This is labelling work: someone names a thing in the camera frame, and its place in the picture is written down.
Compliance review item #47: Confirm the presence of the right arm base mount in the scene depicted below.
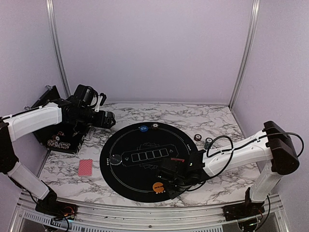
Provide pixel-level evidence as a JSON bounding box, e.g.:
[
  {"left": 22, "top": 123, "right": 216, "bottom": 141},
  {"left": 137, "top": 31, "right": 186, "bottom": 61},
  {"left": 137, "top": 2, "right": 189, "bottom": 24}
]
[{"left": 223, "top": 202, "right": 265, "bottom": 221}]

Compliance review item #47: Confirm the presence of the round black poker mat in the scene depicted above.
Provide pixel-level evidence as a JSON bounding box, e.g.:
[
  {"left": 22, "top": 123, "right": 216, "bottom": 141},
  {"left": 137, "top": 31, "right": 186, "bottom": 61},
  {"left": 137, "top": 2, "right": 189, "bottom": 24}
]
[{"left": 99, "top": 122, "right": 197, "bottom": 203}]

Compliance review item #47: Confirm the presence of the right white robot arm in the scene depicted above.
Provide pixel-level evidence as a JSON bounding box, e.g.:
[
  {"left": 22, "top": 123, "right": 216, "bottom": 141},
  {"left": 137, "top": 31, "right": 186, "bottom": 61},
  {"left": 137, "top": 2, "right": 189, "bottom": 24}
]
[{"left": 156, "top": 121, "right": 300, "bottom": 217}]

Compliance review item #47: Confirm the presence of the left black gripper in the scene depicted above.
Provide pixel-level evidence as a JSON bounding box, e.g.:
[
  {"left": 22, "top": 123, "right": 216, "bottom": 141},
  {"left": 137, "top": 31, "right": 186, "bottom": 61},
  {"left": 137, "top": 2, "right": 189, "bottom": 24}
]
[{"left": 77, "top": 106, "right": 115, "bottom": 129}]

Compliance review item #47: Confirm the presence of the right aluminium frame post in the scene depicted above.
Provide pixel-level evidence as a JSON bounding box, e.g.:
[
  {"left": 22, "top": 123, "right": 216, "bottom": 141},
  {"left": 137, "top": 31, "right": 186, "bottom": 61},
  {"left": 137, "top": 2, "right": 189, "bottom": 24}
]
[{"left": 228, "top": 0, "right": 261, "bottom": 111}]

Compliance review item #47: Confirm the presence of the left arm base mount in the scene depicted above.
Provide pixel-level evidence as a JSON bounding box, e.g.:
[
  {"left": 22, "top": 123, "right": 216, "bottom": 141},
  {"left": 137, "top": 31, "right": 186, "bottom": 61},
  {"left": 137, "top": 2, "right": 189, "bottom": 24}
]
[{"left": 35, "top": 201, "right": 77, "bottom": 220}]

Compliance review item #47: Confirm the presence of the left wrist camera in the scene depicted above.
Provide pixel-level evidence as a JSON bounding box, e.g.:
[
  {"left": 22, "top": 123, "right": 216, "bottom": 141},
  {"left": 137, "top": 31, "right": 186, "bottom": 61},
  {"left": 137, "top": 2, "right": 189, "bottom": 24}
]
[{"left": 72, "top": 84, "right": 107, "bottom": 112}]

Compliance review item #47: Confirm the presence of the red playing card deck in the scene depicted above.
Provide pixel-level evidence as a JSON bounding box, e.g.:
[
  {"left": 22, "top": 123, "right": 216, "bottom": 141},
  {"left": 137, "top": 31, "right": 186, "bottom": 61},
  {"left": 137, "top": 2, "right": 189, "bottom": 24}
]
[{"left": 78, "top": 159, "right": 93, "bottom": 177}]

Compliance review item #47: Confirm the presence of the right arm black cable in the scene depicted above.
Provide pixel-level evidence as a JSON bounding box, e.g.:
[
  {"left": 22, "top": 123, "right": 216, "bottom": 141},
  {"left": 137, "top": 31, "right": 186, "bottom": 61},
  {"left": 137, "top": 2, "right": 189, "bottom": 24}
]
[{"left": 200, "top": 131, "right": 304, "bottom": 179}]

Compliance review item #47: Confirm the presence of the red black triangle all-in marker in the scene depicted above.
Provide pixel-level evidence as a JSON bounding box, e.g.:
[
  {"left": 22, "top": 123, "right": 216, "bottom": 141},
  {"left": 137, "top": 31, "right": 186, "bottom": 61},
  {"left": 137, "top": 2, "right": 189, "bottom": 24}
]
[{"left": 170, "top": 158, "right": 185, "bottom": 162}]

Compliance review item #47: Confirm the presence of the green poker chip stack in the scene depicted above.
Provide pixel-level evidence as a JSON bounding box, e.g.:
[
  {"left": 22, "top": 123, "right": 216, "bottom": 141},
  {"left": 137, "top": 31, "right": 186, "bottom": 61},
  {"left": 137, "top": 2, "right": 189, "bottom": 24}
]
[{"left": 204, "top": 137, "right": 213, "bottom": 150}]

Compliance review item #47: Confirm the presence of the aluminium frame post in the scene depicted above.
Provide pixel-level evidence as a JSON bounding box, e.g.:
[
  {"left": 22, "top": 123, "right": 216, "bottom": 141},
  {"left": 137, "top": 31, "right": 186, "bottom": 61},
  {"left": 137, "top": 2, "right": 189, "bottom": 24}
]
[
  {"left": 228, "top": 0, "right": 261, "bottom": 111},
  {"left": 46, "top": 0, "right": 71, "bottom": 97}
]

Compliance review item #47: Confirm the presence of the black poker chip case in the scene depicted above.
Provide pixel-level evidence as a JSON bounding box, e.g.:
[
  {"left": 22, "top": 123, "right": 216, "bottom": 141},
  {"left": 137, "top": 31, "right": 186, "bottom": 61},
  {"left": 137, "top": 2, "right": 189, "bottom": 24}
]
[{"left": 31, "top": 86, "right": 91, "bottom": 154}]

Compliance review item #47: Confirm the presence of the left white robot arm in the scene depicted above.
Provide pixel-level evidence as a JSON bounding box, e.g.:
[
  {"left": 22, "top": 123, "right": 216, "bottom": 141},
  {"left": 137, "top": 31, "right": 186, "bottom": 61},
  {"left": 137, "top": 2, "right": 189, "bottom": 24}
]
[{"left": 0, "top": 99, "right": 116, "bottom": 215}]

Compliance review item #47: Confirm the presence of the red black poker chip stack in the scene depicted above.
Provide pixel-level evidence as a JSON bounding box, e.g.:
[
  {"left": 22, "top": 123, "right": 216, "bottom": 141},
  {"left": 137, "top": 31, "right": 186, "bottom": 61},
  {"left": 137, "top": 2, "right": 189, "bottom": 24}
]
[{"left": 194, "top": 134, "right": 202, "bottom": 142}]

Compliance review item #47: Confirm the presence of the left aluminium frame post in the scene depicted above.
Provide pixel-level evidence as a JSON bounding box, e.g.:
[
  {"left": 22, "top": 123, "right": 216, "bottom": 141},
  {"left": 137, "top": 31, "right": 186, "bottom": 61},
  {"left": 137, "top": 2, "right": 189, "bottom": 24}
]
[{"left": 46, "top": 0, "right": 71, "bottom": 97}]

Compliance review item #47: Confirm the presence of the front aluminium rail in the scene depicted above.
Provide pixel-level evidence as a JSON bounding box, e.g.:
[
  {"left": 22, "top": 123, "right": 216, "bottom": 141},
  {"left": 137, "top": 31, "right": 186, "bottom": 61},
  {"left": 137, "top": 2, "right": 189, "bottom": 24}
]
[{"left": 8, "top": 191, "right": 291, "bottom": 232}]

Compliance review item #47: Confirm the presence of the clear round dealer button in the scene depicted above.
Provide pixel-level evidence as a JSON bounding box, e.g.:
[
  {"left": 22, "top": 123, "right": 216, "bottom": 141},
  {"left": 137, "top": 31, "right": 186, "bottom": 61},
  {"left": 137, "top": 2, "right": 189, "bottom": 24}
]
[{"left": 110, "top": 154, "right": 122, "bottom": 166}]

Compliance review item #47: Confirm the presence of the orange big blind button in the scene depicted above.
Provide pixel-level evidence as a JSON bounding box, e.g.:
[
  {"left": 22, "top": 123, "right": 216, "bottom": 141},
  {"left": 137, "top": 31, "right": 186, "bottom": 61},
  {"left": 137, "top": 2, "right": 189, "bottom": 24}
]
[{"left": 153, "top": 182, "right": 165, "bottom": 194}]

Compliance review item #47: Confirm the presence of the blue small blind button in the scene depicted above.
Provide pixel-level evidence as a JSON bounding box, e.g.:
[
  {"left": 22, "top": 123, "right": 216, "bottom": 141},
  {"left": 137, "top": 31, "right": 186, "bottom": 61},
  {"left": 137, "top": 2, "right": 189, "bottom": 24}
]
[{"left": 139, "top": 125, "right": 149, "bottom": 132}]

